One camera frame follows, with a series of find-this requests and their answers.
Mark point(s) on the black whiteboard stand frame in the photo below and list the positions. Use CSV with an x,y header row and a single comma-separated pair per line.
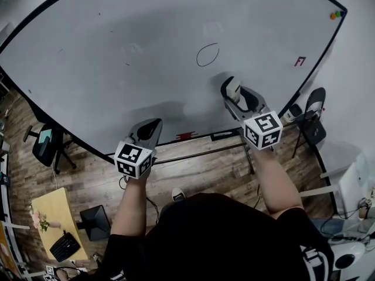
x,y
205,152

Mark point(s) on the person's left forearm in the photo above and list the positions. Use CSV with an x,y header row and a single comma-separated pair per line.
x,y
132,206

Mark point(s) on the person's right forearm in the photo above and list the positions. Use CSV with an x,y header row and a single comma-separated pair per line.
x,y
276,183

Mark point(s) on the white rounded machine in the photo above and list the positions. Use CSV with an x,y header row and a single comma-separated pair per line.
x,y
348,259

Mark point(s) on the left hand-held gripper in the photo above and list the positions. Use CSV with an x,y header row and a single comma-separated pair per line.
x,y
133,159

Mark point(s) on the blue round magnet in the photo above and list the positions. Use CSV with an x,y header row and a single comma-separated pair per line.
x,y
342,13

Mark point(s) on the black monitor stand base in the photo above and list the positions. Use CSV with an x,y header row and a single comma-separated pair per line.
x,y
95,222

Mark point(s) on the large white whiteboard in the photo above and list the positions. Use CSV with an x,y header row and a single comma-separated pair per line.
x,y
117,69

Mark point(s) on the black office swivel chair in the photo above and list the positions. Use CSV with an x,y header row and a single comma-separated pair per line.
x,y
44,145

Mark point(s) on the black flat board eraser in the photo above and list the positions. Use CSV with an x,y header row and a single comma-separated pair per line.
x,y
224,135

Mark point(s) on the black folding chair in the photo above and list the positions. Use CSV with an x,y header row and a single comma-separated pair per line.
x,y
315,127

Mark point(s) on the black keyboard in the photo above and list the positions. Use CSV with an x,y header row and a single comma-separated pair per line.
x,y
64,246

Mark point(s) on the light wooden side table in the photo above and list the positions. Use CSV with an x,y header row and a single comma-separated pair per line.
x,y
57,206

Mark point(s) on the white box device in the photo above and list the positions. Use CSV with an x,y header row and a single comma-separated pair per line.
x,y
291,113

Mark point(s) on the person's black shirt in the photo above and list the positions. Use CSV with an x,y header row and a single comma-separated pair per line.
x,y
219,239

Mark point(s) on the white block eraser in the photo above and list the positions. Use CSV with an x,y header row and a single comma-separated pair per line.
x,y
233,88

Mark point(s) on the pink flower bunch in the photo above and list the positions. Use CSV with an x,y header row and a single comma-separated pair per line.
x,y
39,219

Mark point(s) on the white cabinet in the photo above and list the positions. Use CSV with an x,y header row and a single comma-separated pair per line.
x,y
351,183

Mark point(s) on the person's white shoe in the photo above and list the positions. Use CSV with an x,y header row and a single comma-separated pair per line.
x,y
177,194

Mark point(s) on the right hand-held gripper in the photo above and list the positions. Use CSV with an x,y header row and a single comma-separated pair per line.
x,y
262,130

